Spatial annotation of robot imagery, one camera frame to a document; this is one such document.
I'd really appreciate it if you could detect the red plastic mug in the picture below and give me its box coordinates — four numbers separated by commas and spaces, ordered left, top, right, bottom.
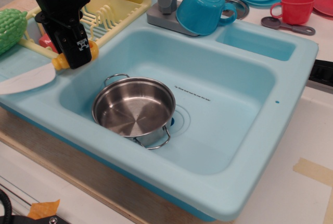
270, 0, 314, 25

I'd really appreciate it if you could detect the black rail at right edge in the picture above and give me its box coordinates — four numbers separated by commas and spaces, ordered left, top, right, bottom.
309, 59, 333, 87

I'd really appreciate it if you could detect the grey toy faucet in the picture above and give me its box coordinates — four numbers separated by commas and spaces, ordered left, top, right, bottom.
146, 0, 198, 36

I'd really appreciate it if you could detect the grey plastic spoon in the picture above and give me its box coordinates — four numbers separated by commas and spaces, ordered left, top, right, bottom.
261, 17, 316, 36

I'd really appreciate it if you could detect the large teal plastic cup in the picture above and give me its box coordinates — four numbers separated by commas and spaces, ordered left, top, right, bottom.
176, 0, 237, 35

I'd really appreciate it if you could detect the yellow dish drying rack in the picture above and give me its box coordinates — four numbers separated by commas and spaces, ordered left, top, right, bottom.
18, 0, 151, 59

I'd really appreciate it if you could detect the orange tape piece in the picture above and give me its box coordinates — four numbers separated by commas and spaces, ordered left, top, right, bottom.
27, 200, 60, 220

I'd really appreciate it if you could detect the wooden base board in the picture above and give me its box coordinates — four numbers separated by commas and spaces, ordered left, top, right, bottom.
0, 109, 206, 224

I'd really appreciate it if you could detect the red plastic plate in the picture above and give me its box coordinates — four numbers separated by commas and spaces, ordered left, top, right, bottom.
313, 0, 333, 16

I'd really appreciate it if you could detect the yellow handled white toy knife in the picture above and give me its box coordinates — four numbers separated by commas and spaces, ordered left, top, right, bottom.
0, 39, 99, 95

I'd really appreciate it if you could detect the red plastic cup in rack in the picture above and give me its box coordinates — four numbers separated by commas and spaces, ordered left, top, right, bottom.
39, 33, 59, 54

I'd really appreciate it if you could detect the silver metal lid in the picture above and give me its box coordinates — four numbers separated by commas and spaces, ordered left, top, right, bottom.
222, 0, 250, 20

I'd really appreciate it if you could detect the black cable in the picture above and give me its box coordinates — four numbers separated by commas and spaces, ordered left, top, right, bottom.
0, 189, 13, 222

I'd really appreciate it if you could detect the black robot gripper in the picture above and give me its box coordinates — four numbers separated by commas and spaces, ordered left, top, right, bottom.
36, 0, 92, 69

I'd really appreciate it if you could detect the black device base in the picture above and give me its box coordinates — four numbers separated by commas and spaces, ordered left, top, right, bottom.
9, 215, 69, 224

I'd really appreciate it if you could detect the green toy bitter gourd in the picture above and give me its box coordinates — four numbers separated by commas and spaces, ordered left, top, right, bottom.
1, 8, 28, 55

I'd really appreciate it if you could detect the beige masking tape strip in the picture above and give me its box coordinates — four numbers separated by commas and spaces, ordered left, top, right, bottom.
293, 158, 332, 188

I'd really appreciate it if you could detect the stainless steel pot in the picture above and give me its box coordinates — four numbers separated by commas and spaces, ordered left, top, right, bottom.
92, 73, 176, 150

